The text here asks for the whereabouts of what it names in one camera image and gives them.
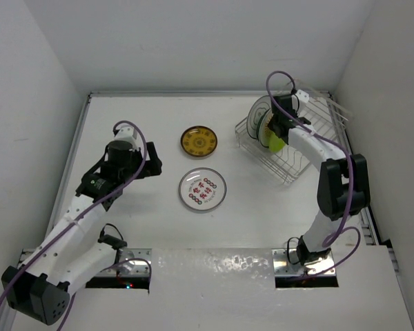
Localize lime green plate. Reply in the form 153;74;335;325
268;133;286;154

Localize dark brown patterned plate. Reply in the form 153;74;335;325
179;125;218;159

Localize white plate red characters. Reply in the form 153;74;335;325
178;167;228;213

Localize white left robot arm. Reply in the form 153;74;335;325
1;140;162;325

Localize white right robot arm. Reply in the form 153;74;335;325
268;94;371;265

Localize white plate orange sunburst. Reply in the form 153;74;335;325
257;110;273;148

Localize white plate green ring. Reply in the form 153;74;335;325
246;95;275;138

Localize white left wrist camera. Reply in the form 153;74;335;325
114;126;138;150

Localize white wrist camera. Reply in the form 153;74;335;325
295;90;310;104
114;126;138;150

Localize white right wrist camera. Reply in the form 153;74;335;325
295;90;310;104

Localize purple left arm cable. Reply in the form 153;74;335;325
0;120;152;331

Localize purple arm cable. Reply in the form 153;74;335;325
265;70;363;279
0;120;152;331

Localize metal wire dish rack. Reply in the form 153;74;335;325
235;80;352;185

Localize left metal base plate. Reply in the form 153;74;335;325
98;248;152;277

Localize metal base plate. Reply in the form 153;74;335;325
98;248;152;277
272;248;336;277

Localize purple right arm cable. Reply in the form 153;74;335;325
265;70;363;279

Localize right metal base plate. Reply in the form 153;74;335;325
272;248;336;277

